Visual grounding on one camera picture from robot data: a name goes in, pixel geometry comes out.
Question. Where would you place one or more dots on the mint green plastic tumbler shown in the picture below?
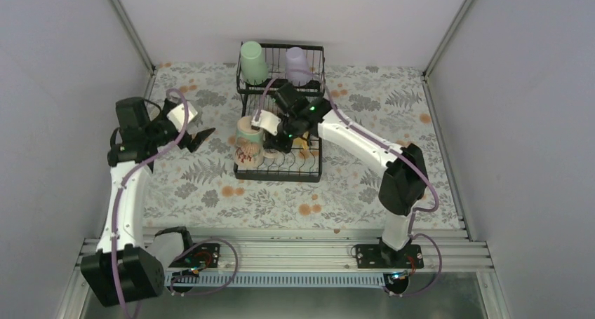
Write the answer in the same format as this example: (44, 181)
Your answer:
(253, 63)

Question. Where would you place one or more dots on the yellow ceramic mug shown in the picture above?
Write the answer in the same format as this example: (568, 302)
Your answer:
(302, 144)

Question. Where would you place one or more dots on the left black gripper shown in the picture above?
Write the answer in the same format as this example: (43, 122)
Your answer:
(194, 144)

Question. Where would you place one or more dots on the white slotted cable duct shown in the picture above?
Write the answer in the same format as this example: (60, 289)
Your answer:
(263, 279)

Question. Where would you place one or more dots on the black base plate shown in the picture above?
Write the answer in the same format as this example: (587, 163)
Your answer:
(204, 256)
(377, 256)

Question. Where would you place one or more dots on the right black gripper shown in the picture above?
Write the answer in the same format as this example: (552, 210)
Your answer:
(285, 146)

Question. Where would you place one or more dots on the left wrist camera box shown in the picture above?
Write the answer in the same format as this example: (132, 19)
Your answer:
(177, 115)

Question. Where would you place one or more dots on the aluminium mounting rail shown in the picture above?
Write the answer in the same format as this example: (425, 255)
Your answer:
(332, 250)

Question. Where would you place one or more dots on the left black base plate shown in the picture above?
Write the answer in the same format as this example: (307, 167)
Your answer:
(204, 256)

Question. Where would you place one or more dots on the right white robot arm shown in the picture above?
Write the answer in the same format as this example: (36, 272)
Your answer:
(367, 159)

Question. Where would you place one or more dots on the black wire dish rack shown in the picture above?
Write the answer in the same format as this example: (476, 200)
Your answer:
(279, 83)

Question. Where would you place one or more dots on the beige floral ceramic mug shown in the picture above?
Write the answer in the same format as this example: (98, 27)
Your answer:
(250, 149)

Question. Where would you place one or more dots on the lavender plastic tumbler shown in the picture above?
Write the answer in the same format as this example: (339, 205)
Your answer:
(297, 67)

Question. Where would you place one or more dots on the floral patterned table mat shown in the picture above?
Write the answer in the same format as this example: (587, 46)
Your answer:
(201, 189)

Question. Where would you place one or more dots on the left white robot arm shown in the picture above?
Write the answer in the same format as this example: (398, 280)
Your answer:
(123, 269)

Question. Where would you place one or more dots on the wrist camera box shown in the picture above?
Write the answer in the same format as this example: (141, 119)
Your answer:
(267, 121)
(177, 115)

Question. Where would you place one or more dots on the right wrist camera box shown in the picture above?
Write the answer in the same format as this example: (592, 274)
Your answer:
(267, 121)

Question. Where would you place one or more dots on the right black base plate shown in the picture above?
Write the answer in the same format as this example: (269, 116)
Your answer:
(377, 256)

